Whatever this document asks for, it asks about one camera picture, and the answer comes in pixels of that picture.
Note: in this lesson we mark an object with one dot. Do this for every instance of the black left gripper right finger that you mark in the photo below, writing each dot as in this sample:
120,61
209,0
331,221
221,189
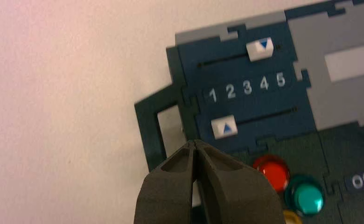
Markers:
237,194

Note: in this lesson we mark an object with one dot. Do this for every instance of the white slider knob up arrow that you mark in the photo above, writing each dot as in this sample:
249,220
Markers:
223,127

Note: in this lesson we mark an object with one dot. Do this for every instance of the yellow round push button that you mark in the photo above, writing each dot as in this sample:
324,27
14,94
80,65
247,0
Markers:
291,219

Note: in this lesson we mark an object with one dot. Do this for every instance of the blue and grey control box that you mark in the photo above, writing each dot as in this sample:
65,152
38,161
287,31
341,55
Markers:
262,103

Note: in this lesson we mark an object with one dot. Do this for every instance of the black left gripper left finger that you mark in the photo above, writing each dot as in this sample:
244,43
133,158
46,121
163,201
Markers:
166,194

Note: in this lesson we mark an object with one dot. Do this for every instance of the red round push button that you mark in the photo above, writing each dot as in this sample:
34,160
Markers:
273,173

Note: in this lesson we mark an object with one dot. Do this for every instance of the white slider knob down arrow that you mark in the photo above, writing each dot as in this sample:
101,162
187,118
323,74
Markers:
257,51

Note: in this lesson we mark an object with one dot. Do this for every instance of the green round push button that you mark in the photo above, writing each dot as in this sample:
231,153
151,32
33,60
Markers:
307,196

